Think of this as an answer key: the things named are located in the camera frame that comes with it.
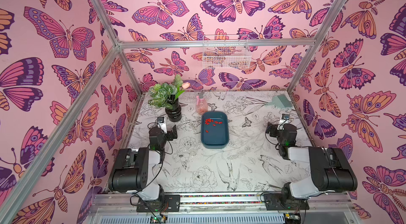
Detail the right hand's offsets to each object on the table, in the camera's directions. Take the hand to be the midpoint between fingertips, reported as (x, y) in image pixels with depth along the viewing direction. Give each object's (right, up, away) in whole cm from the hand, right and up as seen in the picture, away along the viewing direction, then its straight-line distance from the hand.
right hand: (274, 122), depth 93 cm
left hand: (-63, -1, +1) cm, 63 cm away
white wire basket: (-28, +43, +2) cm, 51 cm away
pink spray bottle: (-44, +10, +16) cm, 48 cm away
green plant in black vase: (-62, +16, -9) cm, 65 cm away
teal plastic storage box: (-35, -5, +4) cm, 36 cm away
